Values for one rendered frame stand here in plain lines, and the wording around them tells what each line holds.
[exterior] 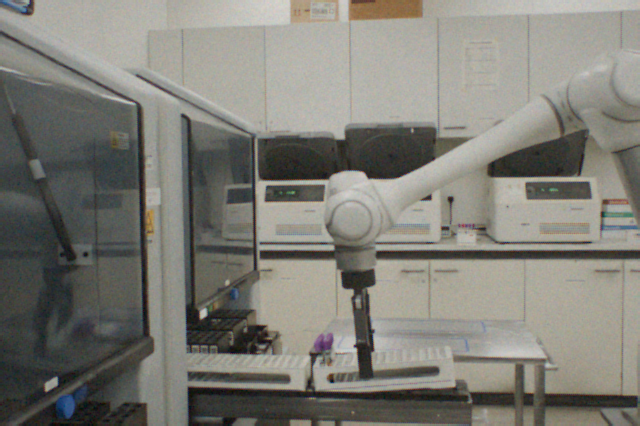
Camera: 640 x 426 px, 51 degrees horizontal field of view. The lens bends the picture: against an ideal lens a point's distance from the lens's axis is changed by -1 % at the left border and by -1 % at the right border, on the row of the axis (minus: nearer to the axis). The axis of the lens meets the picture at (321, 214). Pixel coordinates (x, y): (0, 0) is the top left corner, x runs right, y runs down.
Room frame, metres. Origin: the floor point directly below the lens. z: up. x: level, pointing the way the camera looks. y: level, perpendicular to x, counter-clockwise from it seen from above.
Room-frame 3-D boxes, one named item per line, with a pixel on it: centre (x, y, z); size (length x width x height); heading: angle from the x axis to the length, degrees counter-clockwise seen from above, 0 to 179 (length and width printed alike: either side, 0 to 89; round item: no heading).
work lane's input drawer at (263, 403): (1.48, 0.00, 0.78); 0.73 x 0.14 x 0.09; 83
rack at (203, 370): (1.50, 0.18, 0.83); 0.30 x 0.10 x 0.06; 83
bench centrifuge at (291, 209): (4.12, 0.16, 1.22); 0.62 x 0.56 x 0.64; 171
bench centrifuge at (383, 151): (4.05, -0.42, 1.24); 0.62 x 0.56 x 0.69; 173
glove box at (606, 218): (4.02, -1.79, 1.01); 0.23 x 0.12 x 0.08; 82
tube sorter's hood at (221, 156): (1.77, 0.48, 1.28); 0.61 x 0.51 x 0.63; 173
